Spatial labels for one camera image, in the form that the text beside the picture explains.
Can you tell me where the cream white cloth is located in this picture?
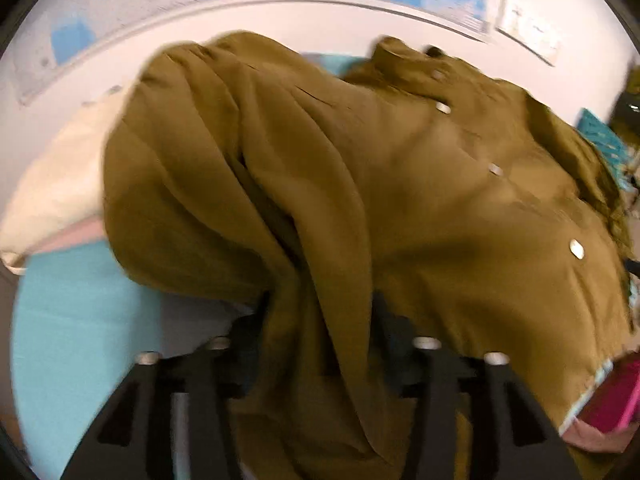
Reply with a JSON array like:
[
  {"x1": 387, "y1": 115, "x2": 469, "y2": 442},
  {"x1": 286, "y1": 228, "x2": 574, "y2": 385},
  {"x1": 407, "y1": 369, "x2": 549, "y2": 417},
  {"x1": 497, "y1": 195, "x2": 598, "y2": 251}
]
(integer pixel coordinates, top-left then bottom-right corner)
[{"x1": 0, "y1": 87, "x2": 146, "y2": 275}]

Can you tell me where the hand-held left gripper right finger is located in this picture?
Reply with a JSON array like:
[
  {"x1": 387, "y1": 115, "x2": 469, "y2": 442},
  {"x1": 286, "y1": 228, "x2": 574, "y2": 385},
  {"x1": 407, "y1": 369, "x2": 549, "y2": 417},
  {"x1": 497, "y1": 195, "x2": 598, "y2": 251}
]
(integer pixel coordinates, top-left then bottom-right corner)
[{"x1": 374, "y1": 294, "x2": 583, "y2": 480}]

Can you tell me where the magenta cloth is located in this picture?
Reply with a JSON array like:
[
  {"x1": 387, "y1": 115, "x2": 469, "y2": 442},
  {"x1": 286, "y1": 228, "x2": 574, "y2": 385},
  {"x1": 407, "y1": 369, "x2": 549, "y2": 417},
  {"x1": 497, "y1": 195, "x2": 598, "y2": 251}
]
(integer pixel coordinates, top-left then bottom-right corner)
[{"x1": 580, "y1": 354, "x2": 640, "y2": 436}]

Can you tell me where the white wall socket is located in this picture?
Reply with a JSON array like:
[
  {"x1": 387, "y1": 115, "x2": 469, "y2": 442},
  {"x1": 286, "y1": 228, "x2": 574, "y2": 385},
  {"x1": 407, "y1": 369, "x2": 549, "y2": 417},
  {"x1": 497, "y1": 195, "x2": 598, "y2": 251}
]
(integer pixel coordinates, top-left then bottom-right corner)
[
  {"x1": 541, "y1": 25, "x2": 562, "y2": 67},
  {"x1": 520, "y1": 9, "x2": 547, "y2": 55},
  {"x1": 496, "y1": 0, "x2": 525, "y2": 37}
]

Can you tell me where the teal perforated basket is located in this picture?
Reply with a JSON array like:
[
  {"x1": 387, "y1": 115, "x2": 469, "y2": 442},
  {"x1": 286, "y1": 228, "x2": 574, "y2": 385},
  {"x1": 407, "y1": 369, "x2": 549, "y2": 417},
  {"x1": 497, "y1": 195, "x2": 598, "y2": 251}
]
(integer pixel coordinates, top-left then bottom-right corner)
[{"x1": 576, "y1": 107, "x2": 632, "y2": 182}]

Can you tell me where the pink cloth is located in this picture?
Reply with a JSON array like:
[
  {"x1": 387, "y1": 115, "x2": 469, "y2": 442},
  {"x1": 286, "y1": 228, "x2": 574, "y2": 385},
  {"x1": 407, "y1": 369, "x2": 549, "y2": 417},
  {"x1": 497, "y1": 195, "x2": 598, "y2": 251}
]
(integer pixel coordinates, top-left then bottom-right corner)
[{"x1": 39, "y1": 215, "x2": 109, "y2": 257}]

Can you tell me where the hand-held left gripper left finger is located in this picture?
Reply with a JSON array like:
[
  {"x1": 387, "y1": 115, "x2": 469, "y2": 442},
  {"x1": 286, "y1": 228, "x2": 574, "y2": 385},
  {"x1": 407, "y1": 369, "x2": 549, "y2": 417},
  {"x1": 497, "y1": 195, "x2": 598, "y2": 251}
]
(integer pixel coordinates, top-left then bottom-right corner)
[{"x1": 60, "y1": 299, "x2": 275, "y2": 480}]

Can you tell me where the olive button-up shirt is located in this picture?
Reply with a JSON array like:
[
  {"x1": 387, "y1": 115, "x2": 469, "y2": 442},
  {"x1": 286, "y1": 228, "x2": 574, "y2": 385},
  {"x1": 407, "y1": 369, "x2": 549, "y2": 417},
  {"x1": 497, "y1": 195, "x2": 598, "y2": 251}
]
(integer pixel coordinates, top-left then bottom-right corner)
[{"x1": 102, "y1": 30, "x2": 632, "y2": 480}]

